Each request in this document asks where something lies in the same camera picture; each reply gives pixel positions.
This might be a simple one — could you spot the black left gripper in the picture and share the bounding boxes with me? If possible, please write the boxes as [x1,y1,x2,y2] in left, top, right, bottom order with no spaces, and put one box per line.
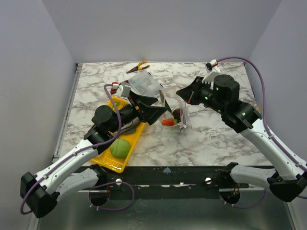
[110,91,167,134]

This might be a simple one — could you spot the grey fish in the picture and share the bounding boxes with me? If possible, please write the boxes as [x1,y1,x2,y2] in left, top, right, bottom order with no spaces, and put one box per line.
[120,118,141,135]

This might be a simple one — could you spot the clear pink dotted zip bag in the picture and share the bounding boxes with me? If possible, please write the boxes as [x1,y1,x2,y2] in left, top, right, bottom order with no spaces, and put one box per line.
[159,86,191,132]

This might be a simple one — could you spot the green cabbage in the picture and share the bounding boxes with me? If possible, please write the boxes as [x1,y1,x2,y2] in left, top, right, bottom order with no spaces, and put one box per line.
[110,139,131,159]

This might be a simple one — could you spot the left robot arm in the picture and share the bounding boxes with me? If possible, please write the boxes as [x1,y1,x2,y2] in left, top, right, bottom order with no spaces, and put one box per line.
[20,92,167,218]

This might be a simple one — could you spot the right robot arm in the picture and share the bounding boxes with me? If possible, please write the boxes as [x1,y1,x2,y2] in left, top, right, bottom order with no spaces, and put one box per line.
[176,74,307,202]

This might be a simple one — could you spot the clear plastic screw box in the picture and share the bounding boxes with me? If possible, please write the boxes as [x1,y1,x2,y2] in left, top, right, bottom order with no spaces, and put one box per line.
[128,70,162,98]

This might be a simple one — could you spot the red black utility knife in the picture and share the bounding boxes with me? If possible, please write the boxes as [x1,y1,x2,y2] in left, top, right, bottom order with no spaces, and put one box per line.
[110,82,123,94]

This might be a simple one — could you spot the yellow plastic tray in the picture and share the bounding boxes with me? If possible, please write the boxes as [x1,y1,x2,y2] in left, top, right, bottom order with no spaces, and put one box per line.
[90,96,147,173]

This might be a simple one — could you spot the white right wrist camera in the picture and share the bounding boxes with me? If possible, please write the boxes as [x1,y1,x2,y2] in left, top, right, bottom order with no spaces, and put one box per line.
[202,59,221,83]

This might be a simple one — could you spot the yellow handled pliers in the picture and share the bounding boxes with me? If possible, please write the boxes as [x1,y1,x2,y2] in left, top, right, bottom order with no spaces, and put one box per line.
[126,61,150,74]

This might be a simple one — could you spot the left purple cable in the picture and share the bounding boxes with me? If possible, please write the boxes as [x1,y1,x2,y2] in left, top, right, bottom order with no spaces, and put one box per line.
[20,83,135,215]

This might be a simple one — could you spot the black metal base rail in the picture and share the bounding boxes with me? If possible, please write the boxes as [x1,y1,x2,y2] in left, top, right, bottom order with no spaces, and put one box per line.
[89,165,248,203]

